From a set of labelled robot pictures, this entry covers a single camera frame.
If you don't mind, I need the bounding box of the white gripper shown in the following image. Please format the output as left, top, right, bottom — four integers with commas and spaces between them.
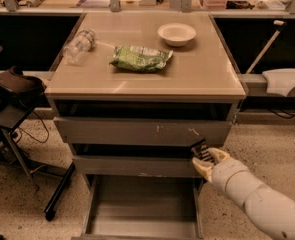
192, 147, 263, 208

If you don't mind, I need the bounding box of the grey drawer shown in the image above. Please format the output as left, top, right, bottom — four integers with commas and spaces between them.
73, 155, 200, 178
71, 176, 203, 240
54, 117, 231, 147

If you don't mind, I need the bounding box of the top grey drawer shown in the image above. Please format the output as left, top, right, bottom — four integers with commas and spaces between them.
54, 117, 231, 147

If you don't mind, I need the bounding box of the clear plastic water bottle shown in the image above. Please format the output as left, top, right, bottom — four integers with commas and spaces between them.
63, 29, 96, 65

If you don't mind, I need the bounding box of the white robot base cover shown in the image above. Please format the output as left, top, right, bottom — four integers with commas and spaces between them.
262, 68, 295, 97

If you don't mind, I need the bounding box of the bottom grey drawer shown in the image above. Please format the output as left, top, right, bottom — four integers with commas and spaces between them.
71, 176, 203, 240

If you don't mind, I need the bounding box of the white bowl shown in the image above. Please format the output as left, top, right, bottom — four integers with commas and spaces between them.
158, 23, 196, 47

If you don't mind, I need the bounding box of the green chip bag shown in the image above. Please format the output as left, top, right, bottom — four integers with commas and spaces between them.
110, 45, 173, 73

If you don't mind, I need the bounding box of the black stand with headset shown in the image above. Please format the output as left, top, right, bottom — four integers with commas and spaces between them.
0, 43, 77, 222

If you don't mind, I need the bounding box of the white stick with tip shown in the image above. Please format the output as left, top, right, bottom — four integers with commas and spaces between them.
246, 20, 286, 74

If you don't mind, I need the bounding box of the middle grey drawer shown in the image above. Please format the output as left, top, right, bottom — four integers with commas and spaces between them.
73, 155, 200, 178

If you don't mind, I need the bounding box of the grey drawer cabinet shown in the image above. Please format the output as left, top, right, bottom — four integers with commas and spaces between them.
44, 11, 248, 240

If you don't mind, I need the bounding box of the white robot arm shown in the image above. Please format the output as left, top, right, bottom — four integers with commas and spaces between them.
192, 145, 295, 240

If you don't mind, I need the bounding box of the black cable on floor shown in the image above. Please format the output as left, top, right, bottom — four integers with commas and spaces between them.
18, 109, 51, 144

